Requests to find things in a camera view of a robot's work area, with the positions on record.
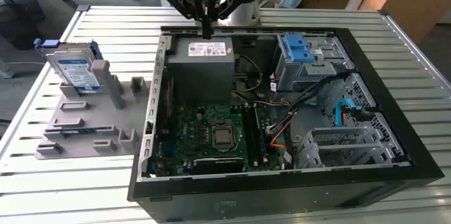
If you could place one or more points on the black RAM slot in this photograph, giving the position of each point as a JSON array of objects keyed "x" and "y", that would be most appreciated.
[{"x": 251, "y": 134}]

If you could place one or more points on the black PC case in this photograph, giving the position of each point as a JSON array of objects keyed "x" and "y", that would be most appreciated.
[{"x": 282, "y": 195}]

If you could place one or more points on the CPU socket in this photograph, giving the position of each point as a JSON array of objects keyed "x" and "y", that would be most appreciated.
[{"x": 223, "y": 124}]

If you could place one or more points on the metal optical drive cage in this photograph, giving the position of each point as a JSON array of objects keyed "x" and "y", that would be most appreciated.
[{"x": 317, "y": 70}]

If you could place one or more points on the hard disk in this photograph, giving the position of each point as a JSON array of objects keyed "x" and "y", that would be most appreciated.
[{"x": 75, "y": 70}]

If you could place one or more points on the silver CPU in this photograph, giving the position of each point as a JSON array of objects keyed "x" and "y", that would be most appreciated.
[{"x": 223, "y": 136}]

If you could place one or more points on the green motherboard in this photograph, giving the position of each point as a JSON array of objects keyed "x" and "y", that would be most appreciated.
[{"x": 190, "y": 129}]

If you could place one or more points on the metal disk bay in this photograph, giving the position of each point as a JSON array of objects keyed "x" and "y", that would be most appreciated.
[{"x": 353, "y": 147}]

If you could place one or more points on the grey parts rack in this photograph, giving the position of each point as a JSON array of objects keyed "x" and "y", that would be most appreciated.
[{"x": 106, "y": 118}]

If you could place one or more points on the blue plastic drive latch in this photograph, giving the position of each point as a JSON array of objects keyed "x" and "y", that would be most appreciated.
[{"x": 298, "y": 49}]

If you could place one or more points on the grey power supply unit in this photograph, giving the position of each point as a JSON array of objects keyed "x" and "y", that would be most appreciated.
[{"x": 201, "y": 76}]

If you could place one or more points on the green RAM stick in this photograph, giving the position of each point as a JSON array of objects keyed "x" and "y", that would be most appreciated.
[{"x": 79, "y": 130}]

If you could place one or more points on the grey metal foot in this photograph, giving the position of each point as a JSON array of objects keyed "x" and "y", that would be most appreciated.
[{"x": 7, "y": 72}]

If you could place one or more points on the black graphics card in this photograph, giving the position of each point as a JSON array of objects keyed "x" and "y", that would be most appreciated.
[{"x": 218, "y": 164}]

